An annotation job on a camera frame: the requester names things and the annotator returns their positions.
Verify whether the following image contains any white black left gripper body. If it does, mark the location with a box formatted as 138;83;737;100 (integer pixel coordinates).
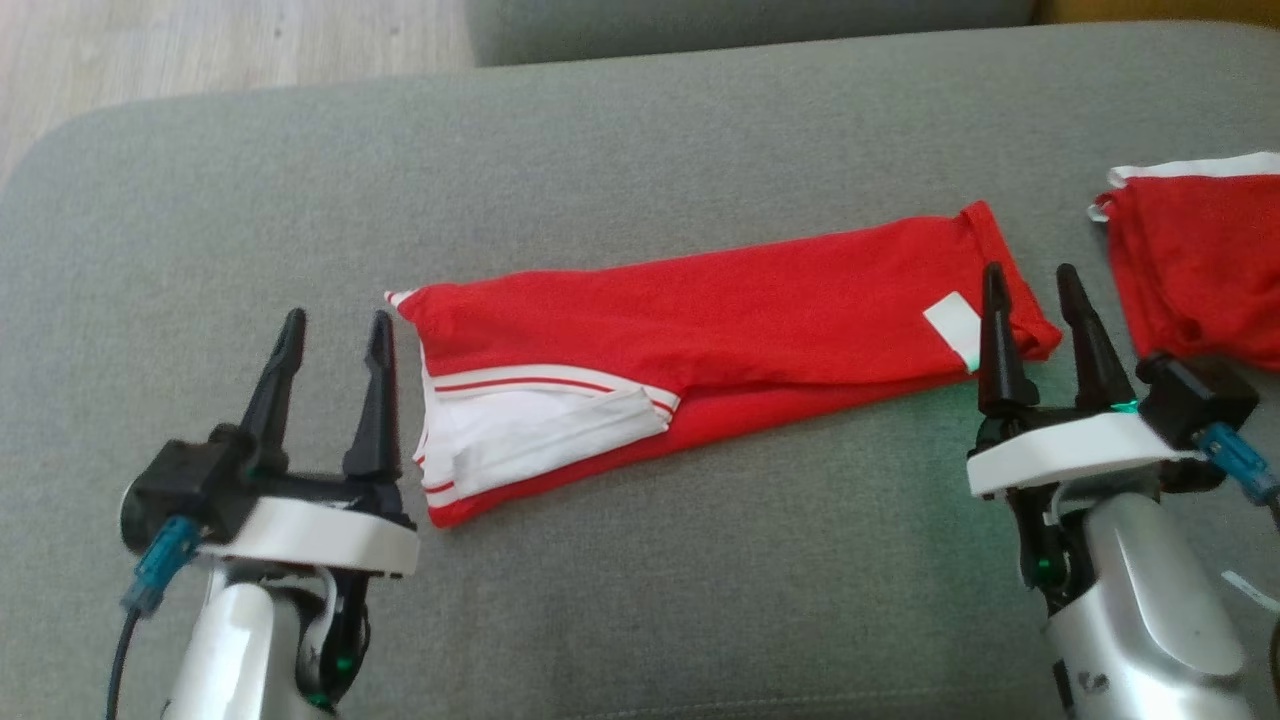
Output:
197;470;421;578

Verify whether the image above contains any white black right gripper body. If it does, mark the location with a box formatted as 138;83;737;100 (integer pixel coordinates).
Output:
965;400;1201;498

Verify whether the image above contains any black cable blue plug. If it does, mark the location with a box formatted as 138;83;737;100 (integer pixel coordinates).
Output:
105;515;201;720
1195;420;1280;526

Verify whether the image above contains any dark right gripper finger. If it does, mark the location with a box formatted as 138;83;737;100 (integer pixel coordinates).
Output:
975;262;1041;416
1055;263;1138;411

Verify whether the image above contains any left black cable blue plug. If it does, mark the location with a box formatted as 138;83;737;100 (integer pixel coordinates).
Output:
105;515;201;720

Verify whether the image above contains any grey sofa section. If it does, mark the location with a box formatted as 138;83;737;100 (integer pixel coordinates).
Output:
465;0;1039;67

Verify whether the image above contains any folded red garment white band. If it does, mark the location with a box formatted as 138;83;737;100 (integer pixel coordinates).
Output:
1088;152;1280;373

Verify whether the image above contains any right black cable blue plug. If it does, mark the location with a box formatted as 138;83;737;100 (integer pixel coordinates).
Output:
1195;420;1280;526

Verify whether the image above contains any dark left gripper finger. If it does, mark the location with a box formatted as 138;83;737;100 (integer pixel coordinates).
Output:
343;310;403;483
240;308;308;471

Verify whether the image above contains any red jersey with lettering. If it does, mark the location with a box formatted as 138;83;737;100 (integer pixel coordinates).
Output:
385;200;1063;529

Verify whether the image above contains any grey fabric sofa seat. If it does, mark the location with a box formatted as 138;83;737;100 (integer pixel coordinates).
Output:
0;22;1280;720

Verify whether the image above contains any white cable tie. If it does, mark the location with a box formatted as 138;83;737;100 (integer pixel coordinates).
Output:
1222;570;1280;611

